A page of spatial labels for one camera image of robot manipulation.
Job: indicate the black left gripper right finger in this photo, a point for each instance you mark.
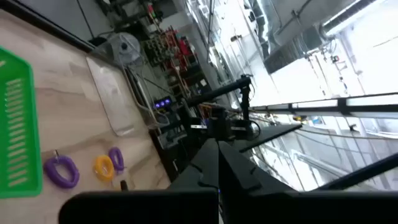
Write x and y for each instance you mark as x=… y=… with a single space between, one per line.
x=236 y=174

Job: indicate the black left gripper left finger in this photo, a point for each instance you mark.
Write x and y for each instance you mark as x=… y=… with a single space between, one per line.
x=205 y=168

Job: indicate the small clear plastic bin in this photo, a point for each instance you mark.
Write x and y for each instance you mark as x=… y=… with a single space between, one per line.
x=109 y=93

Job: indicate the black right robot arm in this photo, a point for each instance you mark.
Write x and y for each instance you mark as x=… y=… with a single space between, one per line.
x=217 y=91

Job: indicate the device with blue lights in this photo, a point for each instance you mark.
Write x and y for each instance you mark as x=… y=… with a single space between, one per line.
x=162 y=103

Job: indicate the shelf rack with red parts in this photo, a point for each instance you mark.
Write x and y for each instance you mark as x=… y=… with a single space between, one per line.
x=177 y=53

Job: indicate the black overhead beam with lights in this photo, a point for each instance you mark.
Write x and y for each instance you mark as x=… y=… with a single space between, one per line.
x=342 y=110

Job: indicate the black diagonal strut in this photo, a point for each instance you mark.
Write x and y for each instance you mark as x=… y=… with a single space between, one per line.
x=367 y=172

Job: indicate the grey floor fan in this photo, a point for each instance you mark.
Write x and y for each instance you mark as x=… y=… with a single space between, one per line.
x=124 y=46

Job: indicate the green plastic basket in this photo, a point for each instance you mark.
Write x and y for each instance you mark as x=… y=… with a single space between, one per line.
x=18 y=124

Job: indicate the black aluminium table frame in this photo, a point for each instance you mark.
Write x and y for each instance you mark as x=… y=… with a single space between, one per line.
x=46 y=25

